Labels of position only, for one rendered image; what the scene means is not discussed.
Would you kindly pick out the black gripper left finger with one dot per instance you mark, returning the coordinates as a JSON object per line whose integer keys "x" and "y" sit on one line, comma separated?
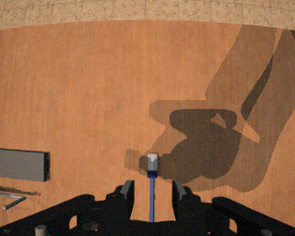
{"x": 55, "y": 221}

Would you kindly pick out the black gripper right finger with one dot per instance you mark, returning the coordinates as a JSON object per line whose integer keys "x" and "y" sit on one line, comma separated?
{"x": 194, "y": 218}

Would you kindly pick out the blue patch cord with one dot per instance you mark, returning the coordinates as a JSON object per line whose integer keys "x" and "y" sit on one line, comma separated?
{"x": 151, "y": 200}

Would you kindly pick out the grey cable plug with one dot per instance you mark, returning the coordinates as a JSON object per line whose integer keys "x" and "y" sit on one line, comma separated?
{"x": 152, "y": 165}

